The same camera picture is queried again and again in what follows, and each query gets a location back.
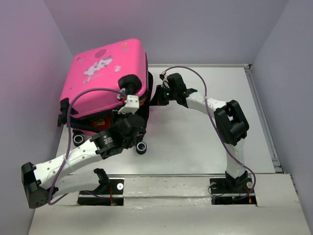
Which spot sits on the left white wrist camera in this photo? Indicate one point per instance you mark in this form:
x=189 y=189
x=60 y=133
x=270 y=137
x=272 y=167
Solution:
x=131 y=105

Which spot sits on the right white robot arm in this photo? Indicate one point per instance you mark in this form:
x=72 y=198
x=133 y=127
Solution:
x=228 y=119

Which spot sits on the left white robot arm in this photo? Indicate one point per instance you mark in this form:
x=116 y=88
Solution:
x=42 y=182

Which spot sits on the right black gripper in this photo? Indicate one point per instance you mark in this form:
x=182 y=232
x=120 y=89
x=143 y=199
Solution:
x=158 y=100

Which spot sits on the pink hard-shell suitcase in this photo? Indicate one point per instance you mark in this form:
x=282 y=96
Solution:
x=94 y=81

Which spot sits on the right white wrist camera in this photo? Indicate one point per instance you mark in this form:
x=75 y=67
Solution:
x=163 y=77

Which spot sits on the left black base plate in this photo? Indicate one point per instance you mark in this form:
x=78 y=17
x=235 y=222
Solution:
x=111 y=195

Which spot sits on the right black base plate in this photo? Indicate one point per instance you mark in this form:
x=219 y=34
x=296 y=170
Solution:
x=221 y=195

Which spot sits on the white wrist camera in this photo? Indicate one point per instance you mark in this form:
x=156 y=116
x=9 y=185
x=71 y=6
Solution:
x=131 y=105
x=163 y=77

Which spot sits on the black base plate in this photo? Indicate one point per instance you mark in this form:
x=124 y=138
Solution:
x=221 y=195
x=111 y=195

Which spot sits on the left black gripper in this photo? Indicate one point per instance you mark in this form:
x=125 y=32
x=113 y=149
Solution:
x=126 y=115

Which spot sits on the red cartoon girl cloth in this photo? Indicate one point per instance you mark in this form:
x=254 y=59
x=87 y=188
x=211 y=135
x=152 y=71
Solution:
x=101 y=123

